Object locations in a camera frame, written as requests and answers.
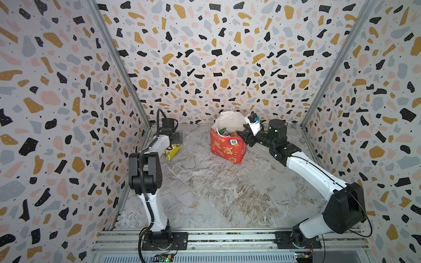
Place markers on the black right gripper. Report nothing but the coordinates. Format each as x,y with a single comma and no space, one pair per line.
250,137

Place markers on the red paper bag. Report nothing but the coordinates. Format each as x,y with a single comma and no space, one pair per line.
229,148

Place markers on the yellow green snack packet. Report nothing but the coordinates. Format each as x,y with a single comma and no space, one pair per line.
170,152

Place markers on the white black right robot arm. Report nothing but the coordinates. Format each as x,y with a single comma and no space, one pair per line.
345,206

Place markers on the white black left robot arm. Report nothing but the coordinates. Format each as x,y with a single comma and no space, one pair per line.
146,178

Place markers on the small green circuit board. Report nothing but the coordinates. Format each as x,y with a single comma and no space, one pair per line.
162,258

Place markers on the right circuit board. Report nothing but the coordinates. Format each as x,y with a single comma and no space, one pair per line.
303,257

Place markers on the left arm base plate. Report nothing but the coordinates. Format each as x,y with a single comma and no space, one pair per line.
162,241

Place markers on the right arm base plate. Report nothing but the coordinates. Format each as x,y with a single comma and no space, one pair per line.
294,240

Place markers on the aluminium left corner post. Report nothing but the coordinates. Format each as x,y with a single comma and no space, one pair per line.
102,28

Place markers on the aluminium corner post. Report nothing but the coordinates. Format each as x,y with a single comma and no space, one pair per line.
102,28
364,13

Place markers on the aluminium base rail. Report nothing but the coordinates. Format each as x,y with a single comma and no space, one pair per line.
230,246

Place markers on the aluminium right corner post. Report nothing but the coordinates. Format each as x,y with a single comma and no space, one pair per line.
364,13

